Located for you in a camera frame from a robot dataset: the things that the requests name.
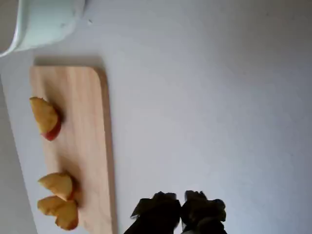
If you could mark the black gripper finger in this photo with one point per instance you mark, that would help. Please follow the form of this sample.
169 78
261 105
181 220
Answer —
158 214
202 214

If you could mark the apple slice with dark streaks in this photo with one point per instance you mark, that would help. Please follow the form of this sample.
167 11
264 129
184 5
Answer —
61 212

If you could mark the yellow apple slice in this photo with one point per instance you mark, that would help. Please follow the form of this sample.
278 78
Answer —
45 115
58 184

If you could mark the wooden cutting board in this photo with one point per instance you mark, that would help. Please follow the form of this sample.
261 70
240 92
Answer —
85 134

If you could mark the white bowl with butterfly print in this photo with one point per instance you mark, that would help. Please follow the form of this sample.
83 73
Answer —
46 22

